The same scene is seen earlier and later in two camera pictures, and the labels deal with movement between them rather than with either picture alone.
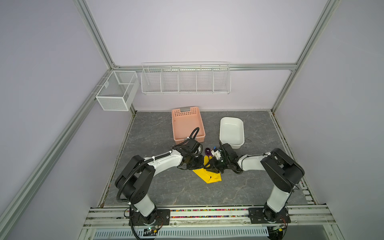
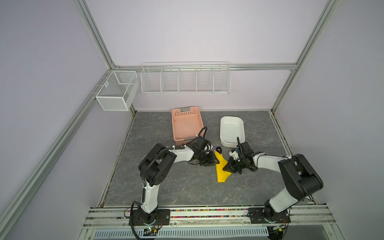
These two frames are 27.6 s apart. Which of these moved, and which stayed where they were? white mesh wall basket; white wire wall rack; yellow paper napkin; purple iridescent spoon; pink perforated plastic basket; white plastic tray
Moved: yellow paper napkin; purple iridescent spoon
Stayed: white plastic tray; pink perforated plastic basket; white mesh wall basket; white wire wall rack
